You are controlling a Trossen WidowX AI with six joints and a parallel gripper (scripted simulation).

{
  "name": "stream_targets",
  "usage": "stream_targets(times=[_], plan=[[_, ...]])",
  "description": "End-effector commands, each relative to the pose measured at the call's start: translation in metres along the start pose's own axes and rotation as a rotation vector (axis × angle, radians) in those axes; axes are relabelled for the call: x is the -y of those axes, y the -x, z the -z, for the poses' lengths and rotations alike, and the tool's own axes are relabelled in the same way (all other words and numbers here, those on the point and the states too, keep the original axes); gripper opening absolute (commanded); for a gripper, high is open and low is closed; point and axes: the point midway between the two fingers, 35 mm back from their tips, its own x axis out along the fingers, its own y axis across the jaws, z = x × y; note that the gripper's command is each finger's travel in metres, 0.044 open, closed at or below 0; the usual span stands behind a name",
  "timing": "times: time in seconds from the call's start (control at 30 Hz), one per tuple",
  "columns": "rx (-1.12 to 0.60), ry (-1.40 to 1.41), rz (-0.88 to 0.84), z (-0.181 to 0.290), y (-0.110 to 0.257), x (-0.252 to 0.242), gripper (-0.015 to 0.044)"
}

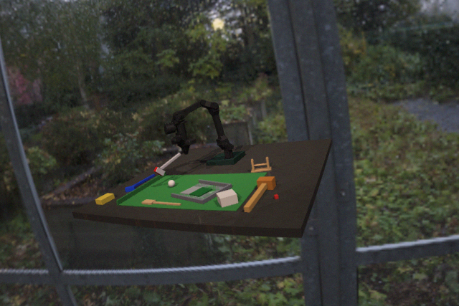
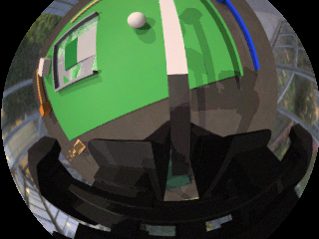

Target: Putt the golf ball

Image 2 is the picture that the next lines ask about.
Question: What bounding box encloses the blue golf putter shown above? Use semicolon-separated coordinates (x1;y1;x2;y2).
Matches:
216;0;259;69

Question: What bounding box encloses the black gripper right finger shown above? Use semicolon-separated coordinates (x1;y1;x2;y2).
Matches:
188;122;271;198

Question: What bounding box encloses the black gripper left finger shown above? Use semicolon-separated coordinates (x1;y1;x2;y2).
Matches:
88;120;171;200

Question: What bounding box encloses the green putting mat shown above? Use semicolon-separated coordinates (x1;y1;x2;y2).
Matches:
44;0;235;139

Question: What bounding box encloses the white golf ball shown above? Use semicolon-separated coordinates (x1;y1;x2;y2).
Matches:
128;12;147;28

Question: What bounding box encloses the beige square block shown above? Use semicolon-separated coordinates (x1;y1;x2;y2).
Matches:
37;57;51;77

